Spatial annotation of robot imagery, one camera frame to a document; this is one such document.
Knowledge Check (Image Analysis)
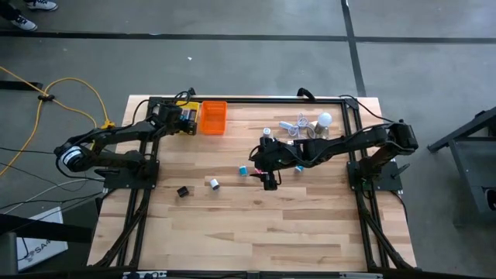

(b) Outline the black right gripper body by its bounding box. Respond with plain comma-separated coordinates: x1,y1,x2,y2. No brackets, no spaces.
251,135,298,191

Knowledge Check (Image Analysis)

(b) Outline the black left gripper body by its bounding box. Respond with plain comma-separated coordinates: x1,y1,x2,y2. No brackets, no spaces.
154,101,184,136

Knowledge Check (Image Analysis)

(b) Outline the yellow plastic basket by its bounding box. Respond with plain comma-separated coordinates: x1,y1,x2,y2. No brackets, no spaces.
174,100,202,136

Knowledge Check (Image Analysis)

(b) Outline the orange plastic basket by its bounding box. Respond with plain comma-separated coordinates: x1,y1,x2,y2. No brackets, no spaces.
200,101,229,136

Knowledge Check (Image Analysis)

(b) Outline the white bulb lamp brass base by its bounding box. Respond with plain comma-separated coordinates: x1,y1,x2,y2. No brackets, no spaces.
306,112,333,140

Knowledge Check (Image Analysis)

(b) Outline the black floor strip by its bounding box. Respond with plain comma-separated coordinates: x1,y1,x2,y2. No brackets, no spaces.
0,80,43,91

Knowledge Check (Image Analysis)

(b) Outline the black beam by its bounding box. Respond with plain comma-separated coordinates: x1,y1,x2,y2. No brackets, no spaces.
0,212,94,245

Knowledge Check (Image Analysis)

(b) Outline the person's white shoe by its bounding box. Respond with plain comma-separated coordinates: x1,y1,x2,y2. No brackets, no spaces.
11,15,40,33
25,0,59,12

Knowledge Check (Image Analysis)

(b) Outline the white sign board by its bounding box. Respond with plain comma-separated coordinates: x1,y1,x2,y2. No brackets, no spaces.
15,206,70,272

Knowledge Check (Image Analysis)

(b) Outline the person's leg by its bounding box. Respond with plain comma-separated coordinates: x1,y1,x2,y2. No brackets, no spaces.
0,0,25,22

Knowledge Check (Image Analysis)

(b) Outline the black metal stand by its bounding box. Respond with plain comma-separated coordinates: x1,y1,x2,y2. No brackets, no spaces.
427,105,496,218

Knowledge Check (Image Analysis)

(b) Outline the black cable plug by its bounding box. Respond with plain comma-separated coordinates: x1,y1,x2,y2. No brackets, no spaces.
296,87,317,102

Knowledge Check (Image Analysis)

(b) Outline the black frame cable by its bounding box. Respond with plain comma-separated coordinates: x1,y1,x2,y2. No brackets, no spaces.
339,95,404,125

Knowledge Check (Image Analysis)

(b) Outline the yellow floor cable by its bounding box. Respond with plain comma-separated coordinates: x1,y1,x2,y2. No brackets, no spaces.
0,65,116,179

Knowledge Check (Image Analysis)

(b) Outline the white floor cable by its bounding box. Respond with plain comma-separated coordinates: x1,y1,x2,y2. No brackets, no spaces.
0,177,106,216

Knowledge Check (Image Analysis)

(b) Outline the white table bracket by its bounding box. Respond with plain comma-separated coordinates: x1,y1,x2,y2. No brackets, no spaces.
122,270,167,279
339,272,384,279

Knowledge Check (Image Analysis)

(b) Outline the grey post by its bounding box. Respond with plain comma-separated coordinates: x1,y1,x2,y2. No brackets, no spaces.
0,231,19,277

